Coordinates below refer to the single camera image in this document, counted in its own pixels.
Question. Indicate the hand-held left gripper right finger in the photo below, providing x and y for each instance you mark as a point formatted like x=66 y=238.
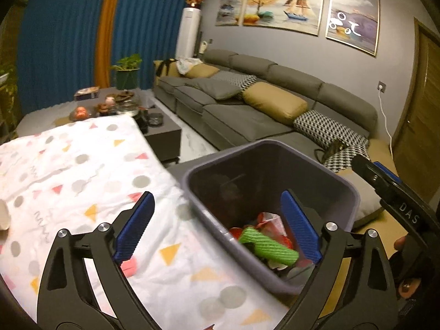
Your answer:
x=300 y=228

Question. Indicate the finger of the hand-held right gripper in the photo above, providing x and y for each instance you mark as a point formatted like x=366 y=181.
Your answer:
x=366 y=168
x=388 y=175

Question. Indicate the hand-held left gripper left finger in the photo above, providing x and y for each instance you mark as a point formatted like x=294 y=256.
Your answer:
x=135 y=227

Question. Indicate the red plastic bag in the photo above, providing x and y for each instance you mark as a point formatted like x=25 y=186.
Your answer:
x=273 y=221

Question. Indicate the green foam net roll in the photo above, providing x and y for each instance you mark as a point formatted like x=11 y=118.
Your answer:
x=271 y=247

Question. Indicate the grey plastic bin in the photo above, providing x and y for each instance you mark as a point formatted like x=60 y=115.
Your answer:
x=268 y=165

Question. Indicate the person's right hand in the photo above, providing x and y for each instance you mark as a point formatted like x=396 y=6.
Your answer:
x=401 y=243

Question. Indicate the houndstooth cushion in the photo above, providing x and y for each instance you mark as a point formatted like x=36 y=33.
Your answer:
x=350 y=154

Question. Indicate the light grey cushion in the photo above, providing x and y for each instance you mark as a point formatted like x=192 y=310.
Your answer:
x=366 y=196

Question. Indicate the pink crumpled scrap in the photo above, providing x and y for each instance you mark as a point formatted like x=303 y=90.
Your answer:
x=129 y=268

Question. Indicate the long black-white patterned cushion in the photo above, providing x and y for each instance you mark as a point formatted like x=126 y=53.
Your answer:
x=326 y=127

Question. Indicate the white patterned tablecloth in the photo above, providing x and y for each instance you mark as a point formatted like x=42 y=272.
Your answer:
x=86 y=178

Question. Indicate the wooden door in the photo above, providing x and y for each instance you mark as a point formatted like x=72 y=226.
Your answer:
x=419 y=110

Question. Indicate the dark coffee table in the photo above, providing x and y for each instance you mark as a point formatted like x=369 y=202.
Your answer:
x=165 y=141

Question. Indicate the black ashtray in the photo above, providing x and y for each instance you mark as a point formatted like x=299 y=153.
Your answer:
x=154 y=120

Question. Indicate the large yellow cushion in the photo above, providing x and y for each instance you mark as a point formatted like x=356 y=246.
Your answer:
x=275 y=101

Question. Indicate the glass bowl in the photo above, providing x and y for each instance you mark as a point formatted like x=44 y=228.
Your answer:
x=129 y=110

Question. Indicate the brown tea tray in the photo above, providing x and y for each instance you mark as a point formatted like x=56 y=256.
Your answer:
x=103 y=108

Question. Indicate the grey fabric sofa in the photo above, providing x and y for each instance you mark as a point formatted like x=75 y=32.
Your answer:
x=247 y=117

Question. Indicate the orange round toy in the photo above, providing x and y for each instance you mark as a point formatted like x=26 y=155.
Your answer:
x=79 y=113

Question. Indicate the beige crumpled paper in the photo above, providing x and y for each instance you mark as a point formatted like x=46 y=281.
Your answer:
x=4 y=215

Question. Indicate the flat printed box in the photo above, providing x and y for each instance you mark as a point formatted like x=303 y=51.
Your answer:
x=86 y=93

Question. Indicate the potted plant in green pot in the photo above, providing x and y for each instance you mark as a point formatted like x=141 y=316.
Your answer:
x=126 y=79

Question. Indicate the purple framed painting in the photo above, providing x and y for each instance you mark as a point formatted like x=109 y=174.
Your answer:
x=354 y=20

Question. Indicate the small black-white patterned cushion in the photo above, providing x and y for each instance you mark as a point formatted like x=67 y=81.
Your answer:
x=244 y=80

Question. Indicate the flat grey cushion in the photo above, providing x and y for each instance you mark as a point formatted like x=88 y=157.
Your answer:
x=213 y=89

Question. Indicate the black cloth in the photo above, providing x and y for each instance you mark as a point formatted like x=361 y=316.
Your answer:
x=166 y=67

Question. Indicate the small yellow cushion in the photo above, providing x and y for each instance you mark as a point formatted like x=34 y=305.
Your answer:
x=201 y=71

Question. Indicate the white cloth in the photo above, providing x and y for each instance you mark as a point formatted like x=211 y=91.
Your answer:
x=189 y=65

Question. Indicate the wide sailboat painting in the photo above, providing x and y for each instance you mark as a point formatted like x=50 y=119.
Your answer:
x=285 y=8

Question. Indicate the trailing plant on stand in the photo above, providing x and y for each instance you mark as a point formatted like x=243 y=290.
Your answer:
x=8 y=89

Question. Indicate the orange curtain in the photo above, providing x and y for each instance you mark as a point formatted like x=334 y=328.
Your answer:
x=106 y=34

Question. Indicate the blue curtain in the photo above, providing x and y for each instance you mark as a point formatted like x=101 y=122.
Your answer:
x=62 y=41
x=154 y=24

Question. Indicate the white standing air conditioner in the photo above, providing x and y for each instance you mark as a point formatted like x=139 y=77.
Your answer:
x=188 y=32

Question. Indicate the small landscape painting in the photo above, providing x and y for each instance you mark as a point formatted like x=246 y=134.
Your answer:
x=230 y=7

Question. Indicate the wall socket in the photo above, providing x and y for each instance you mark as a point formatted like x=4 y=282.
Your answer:
x=382 y=86

